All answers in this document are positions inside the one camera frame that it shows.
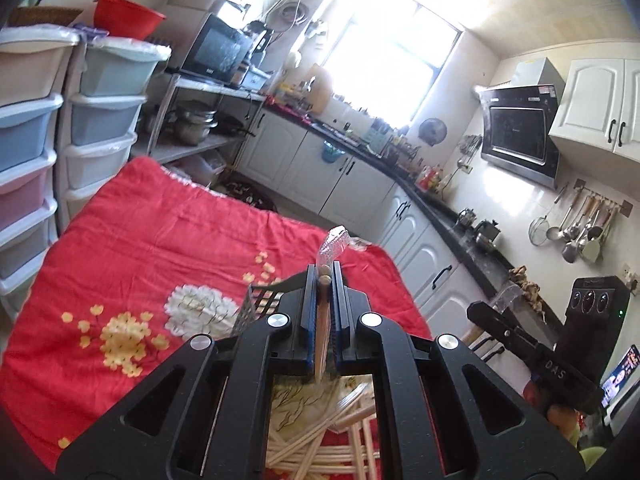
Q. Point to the red plastic basin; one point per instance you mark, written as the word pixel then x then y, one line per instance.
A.
pixel 124 18

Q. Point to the black range hood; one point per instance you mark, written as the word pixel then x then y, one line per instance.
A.
pixel 517 123

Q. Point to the hanging ladles and strainers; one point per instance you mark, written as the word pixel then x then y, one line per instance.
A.
pixel 586 224

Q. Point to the kitchen window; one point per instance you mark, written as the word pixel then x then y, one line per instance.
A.
pixel 387 55

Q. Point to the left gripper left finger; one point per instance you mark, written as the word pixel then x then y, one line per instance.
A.
pixel 204 412

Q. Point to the black plastic utensil basket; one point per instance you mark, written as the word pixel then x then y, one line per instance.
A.
pixel 262 300

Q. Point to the black microwave oven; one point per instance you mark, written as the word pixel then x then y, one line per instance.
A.
pixel 217 51

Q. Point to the wooden chopsticks pair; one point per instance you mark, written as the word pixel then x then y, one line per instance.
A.
pixel 332 247

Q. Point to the metal shelf rack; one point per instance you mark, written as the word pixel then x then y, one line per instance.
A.
pixel 189 116

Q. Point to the red floral blanket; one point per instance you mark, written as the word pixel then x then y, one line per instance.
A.
pixel 150 261

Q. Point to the blue plastic drawer tower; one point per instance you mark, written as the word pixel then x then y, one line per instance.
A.
pixel 103 94

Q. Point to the beige plastic drawer tower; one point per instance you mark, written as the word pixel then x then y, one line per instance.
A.
pixel 34 62

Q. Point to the wrapped chopsticks on blanket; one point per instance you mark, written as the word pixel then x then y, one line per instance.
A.
pixel 324 431

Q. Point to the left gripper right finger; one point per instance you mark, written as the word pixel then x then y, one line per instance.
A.
pixel 442 413

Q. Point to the white upper wall cabinet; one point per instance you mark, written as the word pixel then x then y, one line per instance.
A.
pixel 596 128

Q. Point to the white lower kitchen cabinets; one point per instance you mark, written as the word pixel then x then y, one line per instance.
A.
pixel 286 159

